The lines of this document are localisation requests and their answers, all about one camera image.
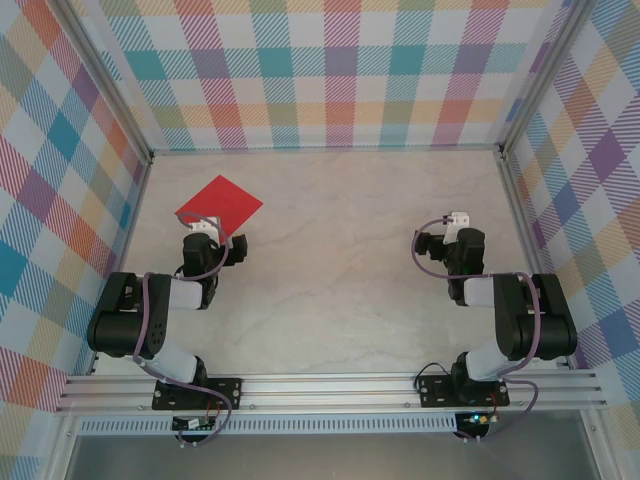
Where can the red square paper sheet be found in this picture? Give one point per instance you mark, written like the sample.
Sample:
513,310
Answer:
220,202

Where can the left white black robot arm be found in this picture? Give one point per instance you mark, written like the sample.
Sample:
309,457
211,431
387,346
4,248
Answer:
115,320

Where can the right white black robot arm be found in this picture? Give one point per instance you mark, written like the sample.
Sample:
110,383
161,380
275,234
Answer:
550,325

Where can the grey metal panel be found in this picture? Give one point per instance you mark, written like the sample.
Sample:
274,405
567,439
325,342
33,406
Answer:
325,457

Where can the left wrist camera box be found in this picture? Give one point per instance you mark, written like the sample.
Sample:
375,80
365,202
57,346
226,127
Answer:
205,223

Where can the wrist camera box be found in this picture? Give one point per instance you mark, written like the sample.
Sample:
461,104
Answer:
205,223
459,219

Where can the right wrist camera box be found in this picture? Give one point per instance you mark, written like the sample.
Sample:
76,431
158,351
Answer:
459,219

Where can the aluminium side frame rail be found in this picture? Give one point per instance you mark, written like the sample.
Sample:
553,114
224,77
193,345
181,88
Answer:
525,220
131,225

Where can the aluminium rear frame rail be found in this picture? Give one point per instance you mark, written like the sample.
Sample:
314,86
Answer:
325,149

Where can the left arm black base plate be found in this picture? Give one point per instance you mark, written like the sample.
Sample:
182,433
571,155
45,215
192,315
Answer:
230,392

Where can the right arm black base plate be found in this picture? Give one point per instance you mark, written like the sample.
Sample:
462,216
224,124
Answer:
425,395

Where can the aluminium mounting rail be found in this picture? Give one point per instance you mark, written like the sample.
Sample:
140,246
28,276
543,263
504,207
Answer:
325,392

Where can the aluminium frame post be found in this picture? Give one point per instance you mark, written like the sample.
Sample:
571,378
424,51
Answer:
539,75
102,75

